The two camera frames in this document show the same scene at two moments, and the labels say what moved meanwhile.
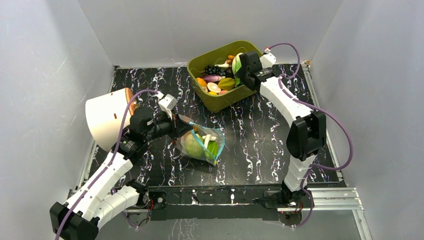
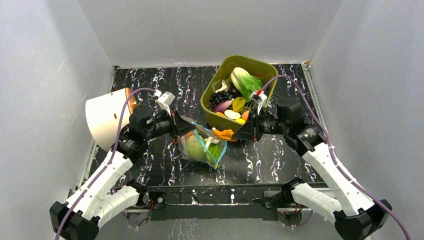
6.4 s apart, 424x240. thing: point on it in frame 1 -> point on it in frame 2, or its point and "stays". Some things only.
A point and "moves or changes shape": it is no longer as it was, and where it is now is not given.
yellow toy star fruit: x=226 y=83 -> x=238 y=104
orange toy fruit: x=201 y=82 -> x=221 y=114
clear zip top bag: x=202 y=143 stays
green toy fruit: x=194 y=145 stays
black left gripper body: x=171 y=132 stays
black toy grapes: x=214 y=70 -> x=219 y=97
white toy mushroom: x=208 y=138 moves or changes shape
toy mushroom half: x=213 y=87 -> x=232 y=114
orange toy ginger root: x=230 y=58 -> x=226 y=134
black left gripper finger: x=182 y=127 stays
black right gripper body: x=243 y=73 -> x=254 y=127
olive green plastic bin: x=217 y=103 -> x=240 y=88
